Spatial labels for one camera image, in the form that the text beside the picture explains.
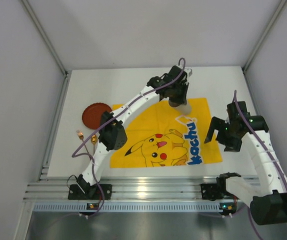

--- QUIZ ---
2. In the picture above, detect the beige paper cup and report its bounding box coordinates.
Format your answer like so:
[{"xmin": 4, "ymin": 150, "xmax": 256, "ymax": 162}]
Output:
[{"xmin": 175, "ymin": 100, "xmax": 192, "ymax": 116}]

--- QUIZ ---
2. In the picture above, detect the yellow pikachu cloth placemat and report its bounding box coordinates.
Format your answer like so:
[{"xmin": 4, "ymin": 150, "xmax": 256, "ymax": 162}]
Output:
[{"xmin": 110, "ymin": 98, "xmax": 223, "ymax": 169}]

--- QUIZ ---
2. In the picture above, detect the red round plate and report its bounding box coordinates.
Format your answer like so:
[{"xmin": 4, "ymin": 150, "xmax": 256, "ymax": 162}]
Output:
[{"xmin": 81, "ymin": 102, "xmax": 112, "ymax": 130}]

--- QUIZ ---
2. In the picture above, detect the gold spoon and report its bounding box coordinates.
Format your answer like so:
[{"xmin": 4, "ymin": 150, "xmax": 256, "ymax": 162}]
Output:
[{"xmin": 90, "ymin": 134, "xmax": 98, "ymax": 153}]

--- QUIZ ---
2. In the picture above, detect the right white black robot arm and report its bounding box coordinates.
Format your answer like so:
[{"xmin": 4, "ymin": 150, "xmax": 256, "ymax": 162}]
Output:
[{"xmin": 204, "ymin": 101, "xmax": 287, "ymax": 226}]

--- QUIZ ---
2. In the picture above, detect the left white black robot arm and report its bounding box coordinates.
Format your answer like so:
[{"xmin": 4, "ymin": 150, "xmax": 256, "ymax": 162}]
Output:
[{"xmin": 76, "ymin": 64, "xmax": 192, "ymax": 196}]

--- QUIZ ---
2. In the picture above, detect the gold fork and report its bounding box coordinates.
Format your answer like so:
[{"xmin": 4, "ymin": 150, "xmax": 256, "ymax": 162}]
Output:
[{"xmin": 76, "ymin": 130, "xmax": 90, "ymax": 156}]

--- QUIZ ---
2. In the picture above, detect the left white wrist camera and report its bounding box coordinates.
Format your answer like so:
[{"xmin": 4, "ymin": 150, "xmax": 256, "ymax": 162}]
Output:
[{"xmin": 184, "ymin": 68, "xmax": 193, "ymax": 78}]

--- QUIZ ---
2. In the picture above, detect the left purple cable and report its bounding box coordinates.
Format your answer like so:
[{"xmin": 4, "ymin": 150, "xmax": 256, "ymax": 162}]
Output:
[{"xmin": 71, "ymin": 57, "xmax": 186, "ymax": 218}]

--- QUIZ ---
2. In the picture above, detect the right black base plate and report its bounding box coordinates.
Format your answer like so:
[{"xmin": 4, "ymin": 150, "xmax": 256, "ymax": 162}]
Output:
[{"xmin": 200, "ymin": 182, "xmax": 247, "ymax": 201}]

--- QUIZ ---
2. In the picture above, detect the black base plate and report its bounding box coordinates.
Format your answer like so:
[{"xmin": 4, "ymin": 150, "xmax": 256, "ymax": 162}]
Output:
[
  {"xmin": 200, "ymin": 182, "xmax": 247, "ymax": 201},
  {"xmin": 67, "ymin": 184, "xmax": 112, "ymax": 200}
]

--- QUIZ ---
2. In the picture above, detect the aluminium mounting rail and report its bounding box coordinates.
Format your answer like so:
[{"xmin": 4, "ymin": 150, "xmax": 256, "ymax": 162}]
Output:
[{"xmin": 23, "ymin": 176, "xmax": 287, "ymax": 201}]

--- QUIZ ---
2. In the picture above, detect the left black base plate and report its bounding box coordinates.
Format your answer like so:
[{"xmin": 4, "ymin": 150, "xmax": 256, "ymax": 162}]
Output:
[{"xmin": 67, "ymin": 184, "xmax": 112, "ymax": 200}]

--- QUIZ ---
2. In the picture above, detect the perforated cable duct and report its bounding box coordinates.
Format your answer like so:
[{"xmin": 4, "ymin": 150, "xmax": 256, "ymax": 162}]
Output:
[{"xmin": 33, "ymin": 201, "xmax": 237, "ymax": 213}]

